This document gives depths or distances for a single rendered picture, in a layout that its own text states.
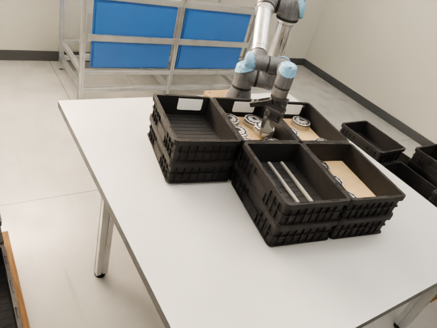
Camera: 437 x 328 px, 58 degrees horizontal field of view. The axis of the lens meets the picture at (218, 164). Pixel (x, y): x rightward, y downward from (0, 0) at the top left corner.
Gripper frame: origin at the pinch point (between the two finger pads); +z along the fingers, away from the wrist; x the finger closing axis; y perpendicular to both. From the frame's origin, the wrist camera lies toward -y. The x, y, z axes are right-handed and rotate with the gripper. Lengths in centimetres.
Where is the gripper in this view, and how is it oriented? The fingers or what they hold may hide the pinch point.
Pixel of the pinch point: (261, 130)
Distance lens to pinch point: 191.8
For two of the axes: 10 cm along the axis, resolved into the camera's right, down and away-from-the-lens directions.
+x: 4.0, -4.6, 7.9
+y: 8.9, 4.1, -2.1
